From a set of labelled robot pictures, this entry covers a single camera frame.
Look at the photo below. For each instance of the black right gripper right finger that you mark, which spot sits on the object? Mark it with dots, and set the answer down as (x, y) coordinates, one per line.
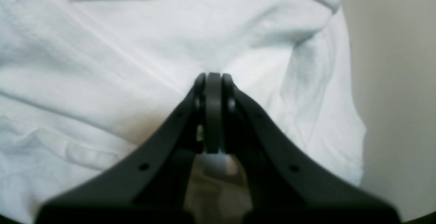
(286, 185)

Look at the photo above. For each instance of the white printed T-shirt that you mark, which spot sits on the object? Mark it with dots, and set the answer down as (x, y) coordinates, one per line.
(84, 82)

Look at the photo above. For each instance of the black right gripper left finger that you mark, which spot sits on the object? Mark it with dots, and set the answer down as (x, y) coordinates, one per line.
(148, 186)

